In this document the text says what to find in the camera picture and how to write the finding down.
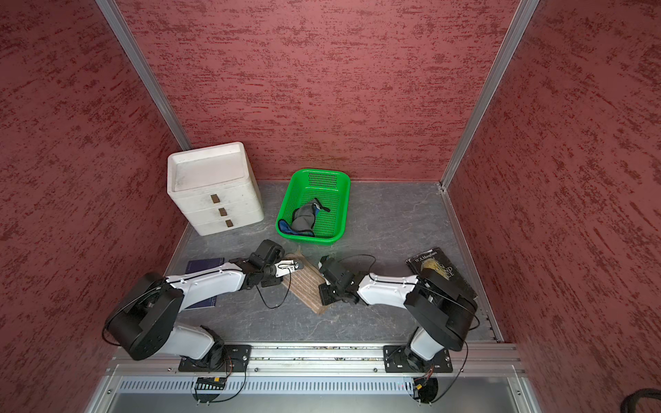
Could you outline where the brown striped dishcloth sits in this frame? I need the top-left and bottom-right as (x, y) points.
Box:
(283, 254), (329, 315)

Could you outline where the grey blue cloth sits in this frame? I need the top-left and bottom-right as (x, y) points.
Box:
(278, 198), (332, 237)

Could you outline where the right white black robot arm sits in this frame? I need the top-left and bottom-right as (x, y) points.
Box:
(318, 256), (478, 373)

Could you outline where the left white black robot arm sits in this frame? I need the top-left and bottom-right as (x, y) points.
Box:
(101, 239), (302, 372)

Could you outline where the blue book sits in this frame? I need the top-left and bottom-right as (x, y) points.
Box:
(183, 257), (225, 311)

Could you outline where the black gold book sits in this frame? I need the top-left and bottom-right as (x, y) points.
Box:
(406, 247), (478, 299)

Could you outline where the green plastic basket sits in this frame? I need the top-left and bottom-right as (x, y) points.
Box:
(276, 169), (351, 245)

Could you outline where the white three-drawer cabinet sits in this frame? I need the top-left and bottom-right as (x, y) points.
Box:
(167, 142), (264, 237)

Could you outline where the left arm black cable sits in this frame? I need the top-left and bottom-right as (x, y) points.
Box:
(255, 267), (294, 311)

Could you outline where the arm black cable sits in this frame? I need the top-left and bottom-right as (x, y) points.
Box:
(335, 254), (481, 404)
(255, 267), (294, 311)

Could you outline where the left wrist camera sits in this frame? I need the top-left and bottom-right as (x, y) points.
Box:
(275, 259), (304, 278)

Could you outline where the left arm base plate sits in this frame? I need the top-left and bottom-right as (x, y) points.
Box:
(178, 344), (252, 375)

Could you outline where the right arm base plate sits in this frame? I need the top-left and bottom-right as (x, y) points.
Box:
(383, 345), (453, 373)

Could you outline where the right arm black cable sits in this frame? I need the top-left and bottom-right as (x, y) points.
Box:
(335, 254), (481, 404)

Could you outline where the aluminium rail frame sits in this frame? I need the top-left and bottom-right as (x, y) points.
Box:
(86, 342), (541, 412)

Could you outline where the left metal corner post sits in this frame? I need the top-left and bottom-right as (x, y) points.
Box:
(95, 0), (193, 151)

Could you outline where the metal corner post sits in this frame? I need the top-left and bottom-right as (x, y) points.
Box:
(440, 0), (542, 190)
(95, 0), (193, 151)

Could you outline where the black cable bottom right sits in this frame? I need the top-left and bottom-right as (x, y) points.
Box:
(619, 388), (661, 413)

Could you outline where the right metal corner post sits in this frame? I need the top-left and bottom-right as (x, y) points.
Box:
(440, 0), (542, 190)

